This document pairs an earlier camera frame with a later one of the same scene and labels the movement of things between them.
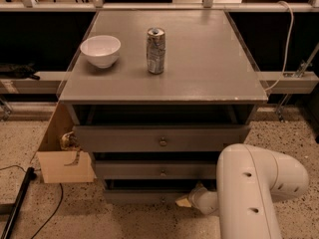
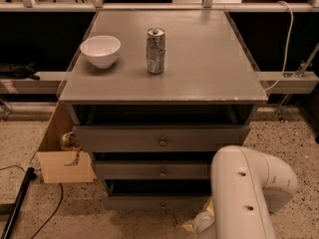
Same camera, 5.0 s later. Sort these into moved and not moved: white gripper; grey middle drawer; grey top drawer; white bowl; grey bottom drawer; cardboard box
Moved: white gripper; grey bottom drawer
Not moved: grey middle drawer; grey top drawer; cardboard box; white bowl
